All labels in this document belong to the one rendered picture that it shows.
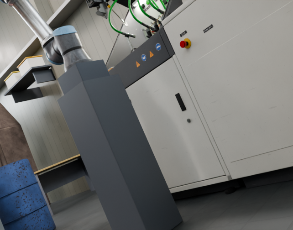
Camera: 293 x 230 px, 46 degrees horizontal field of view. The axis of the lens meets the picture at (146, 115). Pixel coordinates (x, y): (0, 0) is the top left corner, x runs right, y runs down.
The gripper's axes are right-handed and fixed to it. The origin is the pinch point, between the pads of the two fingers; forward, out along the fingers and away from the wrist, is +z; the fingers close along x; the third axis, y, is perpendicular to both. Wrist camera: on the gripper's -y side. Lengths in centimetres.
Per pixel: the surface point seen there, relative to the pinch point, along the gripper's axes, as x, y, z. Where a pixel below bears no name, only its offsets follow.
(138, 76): 1.8, -2.3, 41.4
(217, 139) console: 37, -2, 93
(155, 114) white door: 2, -2, 66
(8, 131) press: -503, -102, -43
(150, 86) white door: 8, -2, 50
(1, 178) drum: -180, 38, 56
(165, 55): 28.5, -2.3, 40.8
